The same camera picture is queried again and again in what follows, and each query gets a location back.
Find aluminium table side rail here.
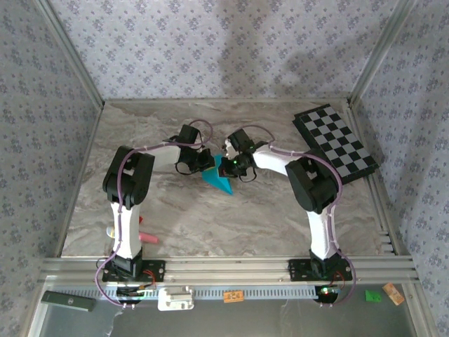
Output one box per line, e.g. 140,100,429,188
347,100,399,256

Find aluminium mounting rail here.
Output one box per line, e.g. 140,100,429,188
38,256,420,285

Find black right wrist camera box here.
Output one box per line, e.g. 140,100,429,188
227,128,256,152

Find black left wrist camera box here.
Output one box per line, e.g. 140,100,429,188
176,124,203,147

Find tan small tag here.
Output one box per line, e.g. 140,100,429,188
382,282,406,306

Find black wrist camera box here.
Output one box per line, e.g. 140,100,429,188
227,128,256,152
176,124,203,147

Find black grey folding chessboard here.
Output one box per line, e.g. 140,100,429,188
293,103,380,186

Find black flat remote device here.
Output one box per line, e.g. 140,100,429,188
41,290,96,312

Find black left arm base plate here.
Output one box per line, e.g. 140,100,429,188
102,258,166,284

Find grey slotted cable duct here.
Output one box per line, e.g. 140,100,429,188
52,284,340,302

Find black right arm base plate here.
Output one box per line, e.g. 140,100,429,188
288,258,354,283

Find white plastic bracket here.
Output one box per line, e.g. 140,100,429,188
157,286,195,312

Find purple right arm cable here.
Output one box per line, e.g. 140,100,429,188
241,125,357,310

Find cyan cloth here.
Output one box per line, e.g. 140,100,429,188
201,153,234,196

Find pink marker with yellow cap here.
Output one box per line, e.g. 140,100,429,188
106,226,159,245

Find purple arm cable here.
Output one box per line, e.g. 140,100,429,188
241,125,357,310
95,119,214,310

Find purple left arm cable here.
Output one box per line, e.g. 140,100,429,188
95,119,214,310

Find aluminium frame post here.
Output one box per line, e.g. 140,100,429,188
349,0,418,106
33,0,105,106

